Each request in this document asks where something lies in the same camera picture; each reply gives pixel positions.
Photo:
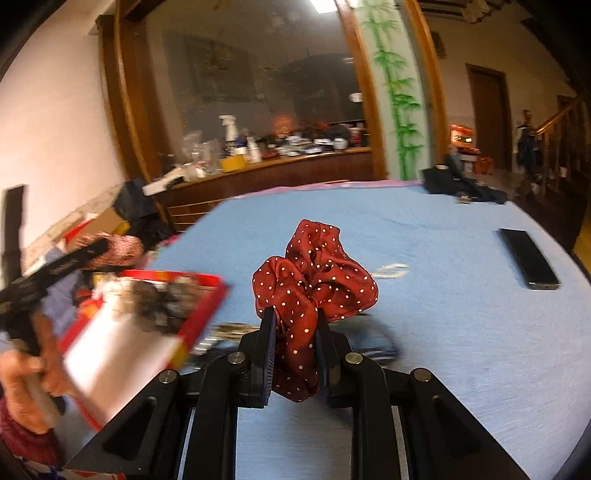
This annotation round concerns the red polka dot scrunchie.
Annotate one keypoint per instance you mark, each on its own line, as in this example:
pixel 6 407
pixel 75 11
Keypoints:
pixel 314 277

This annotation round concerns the red white tray box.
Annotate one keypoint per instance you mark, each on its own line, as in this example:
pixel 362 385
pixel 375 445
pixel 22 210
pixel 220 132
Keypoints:
pixel 110 358

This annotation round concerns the brown cardboard box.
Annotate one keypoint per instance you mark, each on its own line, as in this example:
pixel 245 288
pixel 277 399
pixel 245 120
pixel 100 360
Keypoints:
pixel 109 221

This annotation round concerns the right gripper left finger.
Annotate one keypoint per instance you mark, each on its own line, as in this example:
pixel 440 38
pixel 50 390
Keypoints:
pixel 185 426

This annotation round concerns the wooden counter ledge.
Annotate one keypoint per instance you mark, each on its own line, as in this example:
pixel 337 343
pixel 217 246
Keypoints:
pixel 185 204

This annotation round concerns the white spray bottle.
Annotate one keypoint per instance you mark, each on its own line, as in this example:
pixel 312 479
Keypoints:
pixel 228 122

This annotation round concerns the red plaid scrunchie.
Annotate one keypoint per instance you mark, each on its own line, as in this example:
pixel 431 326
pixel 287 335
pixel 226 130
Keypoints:
pixel 123 250

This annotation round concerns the person's left hand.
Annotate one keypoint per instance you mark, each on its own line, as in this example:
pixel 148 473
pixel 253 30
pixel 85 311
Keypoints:
pixel 27 379

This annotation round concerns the black smartphone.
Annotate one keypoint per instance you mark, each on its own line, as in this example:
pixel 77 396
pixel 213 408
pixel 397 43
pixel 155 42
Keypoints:
pixel 534 267

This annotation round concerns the grey metallic scrunchie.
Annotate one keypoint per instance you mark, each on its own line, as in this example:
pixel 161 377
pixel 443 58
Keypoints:
pixel 164 307

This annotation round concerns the brown wooden door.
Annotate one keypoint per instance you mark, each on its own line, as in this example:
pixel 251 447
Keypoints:
pixel 493 124

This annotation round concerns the wooden stair railing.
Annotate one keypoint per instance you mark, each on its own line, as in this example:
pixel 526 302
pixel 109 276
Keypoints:
pixel 564 141

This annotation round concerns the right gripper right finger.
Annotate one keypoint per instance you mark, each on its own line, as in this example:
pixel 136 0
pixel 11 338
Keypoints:
pixel 405 425

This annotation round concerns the black folded garment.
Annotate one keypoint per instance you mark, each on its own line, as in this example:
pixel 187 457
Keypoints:
pixel 447 178

